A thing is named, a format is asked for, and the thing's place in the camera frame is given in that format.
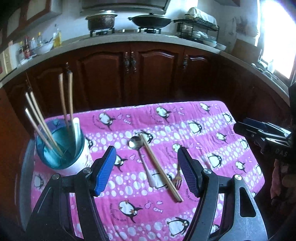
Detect small gold fork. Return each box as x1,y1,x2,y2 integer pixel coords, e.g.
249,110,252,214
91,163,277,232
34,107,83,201
173,163,183,190

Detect person's right hand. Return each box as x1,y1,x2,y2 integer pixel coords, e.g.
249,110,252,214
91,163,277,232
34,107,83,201
270,159,295,204

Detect silver spoon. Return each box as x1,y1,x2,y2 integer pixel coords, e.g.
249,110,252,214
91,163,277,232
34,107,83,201
128,136,156,188

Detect white teal-rimmed utensil holder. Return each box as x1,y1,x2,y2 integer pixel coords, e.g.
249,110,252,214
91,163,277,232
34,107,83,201
35,118,93,176

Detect white plastic spoon in holder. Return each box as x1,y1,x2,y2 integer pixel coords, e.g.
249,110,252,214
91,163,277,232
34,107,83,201
72,118,81,155

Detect pink penguin tablecloth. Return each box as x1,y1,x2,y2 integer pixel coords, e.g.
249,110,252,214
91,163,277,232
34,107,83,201
30,99,266,241

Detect dark wooden base cabinets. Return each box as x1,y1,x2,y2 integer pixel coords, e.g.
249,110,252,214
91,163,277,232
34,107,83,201
1,42,292,223

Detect brown chopstick in holder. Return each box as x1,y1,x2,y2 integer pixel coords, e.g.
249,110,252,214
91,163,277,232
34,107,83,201
25,108,53,150

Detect light bamboo chopstick in holder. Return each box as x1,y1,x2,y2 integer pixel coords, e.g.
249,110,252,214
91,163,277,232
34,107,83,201
25,91,62,156

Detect white ceramic bowl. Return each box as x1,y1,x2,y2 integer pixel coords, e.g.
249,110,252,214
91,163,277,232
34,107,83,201
33,42,54,55

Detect gas stove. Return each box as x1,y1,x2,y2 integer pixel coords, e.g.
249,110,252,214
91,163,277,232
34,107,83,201
89,28,162,37

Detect dark sauce bottle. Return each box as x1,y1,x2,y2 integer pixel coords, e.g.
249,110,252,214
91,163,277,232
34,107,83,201
23,37,31,59

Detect yellow oil bottle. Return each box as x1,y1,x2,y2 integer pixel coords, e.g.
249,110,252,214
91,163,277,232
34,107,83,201
53,24,62,48

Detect black dish drying rack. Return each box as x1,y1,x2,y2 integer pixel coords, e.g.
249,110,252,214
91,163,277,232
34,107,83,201
173,17,219,47

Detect cream microwave oven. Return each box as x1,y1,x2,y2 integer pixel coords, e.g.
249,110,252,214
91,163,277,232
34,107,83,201
1,49,13,79

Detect dark cooking pot with lid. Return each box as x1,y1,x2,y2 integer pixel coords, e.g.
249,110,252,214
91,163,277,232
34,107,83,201
85,10,117,31

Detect black wok with lid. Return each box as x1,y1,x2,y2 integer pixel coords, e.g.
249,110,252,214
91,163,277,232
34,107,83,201
128,13,178,29

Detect steel range hood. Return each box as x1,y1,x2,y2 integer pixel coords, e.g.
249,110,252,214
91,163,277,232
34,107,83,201
79,0,171,15

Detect wooden upper cabinets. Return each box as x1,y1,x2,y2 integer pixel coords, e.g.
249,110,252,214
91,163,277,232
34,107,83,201
1,0,62,38

